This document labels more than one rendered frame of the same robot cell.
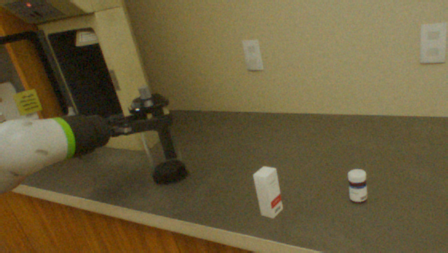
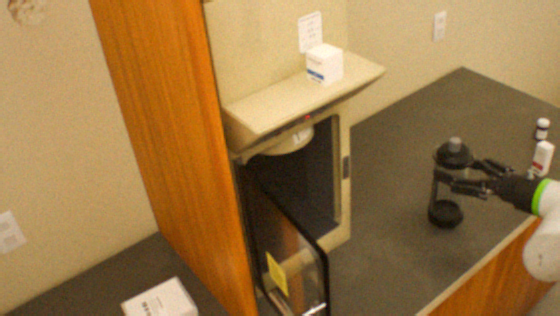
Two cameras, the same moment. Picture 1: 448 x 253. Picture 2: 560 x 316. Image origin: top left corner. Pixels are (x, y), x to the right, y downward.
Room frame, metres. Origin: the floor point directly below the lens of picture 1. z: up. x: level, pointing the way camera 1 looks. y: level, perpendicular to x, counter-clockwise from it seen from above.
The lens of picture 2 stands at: (1.00, 1.40, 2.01)
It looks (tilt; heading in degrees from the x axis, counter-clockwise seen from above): 37 degrees down; 293
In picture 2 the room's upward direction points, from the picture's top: 7 degrees counter-clockwise
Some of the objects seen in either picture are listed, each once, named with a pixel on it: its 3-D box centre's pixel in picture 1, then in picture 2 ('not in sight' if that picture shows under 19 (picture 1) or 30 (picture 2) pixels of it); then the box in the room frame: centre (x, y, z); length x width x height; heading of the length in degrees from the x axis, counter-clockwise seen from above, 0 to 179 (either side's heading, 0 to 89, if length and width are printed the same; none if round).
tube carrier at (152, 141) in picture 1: (159, 138); (449, 185); (0.98, 0.27, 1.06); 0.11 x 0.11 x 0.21
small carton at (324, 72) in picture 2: not in sight; (324, 64); (1.24, 0.53, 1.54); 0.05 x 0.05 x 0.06; 58
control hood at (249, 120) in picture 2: (40, 3); (309, 108); (1.27, 0.57, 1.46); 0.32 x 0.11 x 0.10; 56
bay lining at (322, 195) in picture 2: (115, 73); (268, 172); (1.42, 0.47, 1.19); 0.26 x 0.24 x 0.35; 56
